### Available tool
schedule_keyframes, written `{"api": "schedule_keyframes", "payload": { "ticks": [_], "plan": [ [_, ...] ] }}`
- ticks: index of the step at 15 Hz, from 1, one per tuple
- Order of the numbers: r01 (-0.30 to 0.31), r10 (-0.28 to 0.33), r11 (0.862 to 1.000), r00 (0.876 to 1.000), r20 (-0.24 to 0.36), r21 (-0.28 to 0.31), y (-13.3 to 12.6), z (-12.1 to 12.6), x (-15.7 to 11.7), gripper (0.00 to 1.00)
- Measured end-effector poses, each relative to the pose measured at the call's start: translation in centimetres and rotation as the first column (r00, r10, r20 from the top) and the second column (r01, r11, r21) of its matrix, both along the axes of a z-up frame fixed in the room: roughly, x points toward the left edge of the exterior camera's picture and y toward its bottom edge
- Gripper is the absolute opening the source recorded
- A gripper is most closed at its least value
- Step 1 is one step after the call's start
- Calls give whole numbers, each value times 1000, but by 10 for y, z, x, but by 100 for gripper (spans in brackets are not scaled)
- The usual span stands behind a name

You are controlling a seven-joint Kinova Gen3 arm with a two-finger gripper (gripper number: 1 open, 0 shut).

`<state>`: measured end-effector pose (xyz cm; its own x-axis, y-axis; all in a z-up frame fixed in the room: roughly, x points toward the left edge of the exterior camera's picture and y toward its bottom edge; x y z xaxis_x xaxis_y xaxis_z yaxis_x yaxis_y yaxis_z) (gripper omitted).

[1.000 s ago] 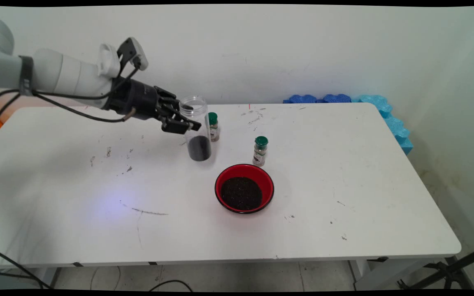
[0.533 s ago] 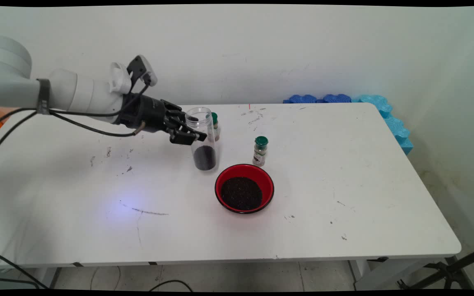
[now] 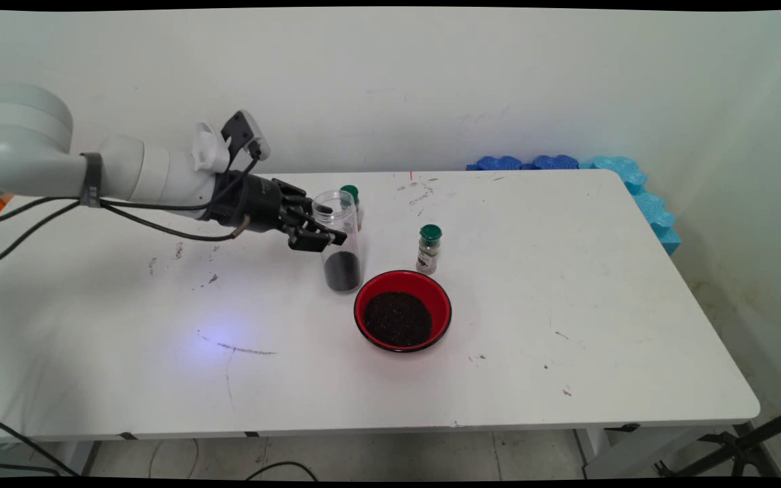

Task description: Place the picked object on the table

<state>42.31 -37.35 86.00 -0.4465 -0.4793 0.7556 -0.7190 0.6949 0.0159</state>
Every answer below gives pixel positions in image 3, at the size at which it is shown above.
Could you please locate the black camera cable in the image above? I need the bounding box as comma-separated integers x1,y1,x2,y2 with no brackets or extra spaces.
0,152,260,231

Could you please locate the light blue foam tile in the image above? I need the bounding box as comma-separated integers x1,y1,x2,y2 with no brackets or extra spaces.
579,156,681,256

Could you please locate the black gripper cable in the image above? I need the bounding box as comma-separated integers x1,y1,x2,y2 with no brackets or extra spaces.
0,200,252,266

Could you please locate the black tripod stand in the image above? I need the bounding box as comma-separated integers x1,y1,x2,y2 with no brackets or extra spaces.
655,401,781,478

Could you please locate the black velcro strap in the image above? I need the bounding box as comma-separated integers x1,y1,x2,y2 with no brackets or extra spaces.
80,152,104,207

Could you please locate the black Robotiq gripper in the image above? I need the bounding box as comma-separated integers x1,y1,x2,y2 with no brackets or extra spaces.
202,171,348,253

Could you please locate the red bowl with black grains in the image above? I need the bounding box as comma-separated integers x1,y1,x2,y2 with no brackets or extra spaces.
353,270,453,354

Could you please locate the black hanging cable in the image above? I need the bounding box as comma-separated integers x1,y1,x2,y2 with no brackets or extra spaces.
0,407,79,477
0,460,60,477

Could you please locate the green cap spice bottle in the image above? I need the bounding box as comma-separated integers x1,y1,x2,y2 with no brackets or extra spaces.
416,224,443,275
340,185,365,232

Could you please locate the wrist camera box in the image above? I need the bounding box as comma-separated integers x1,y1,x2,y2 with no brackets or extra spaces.
220,110,271,161

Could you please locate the black floor cable loop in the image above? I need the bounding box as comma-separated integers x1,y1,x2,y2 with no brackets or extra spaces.
247,462,318,482

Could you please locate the white table leg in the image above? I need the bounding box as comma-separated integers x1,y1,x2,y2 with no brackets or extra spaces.
58,441,103,477
575,426,737,479

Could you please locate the clear jar with black grains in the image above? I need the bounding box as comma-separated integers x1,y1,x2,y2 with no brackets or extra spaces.
311,190,364,293

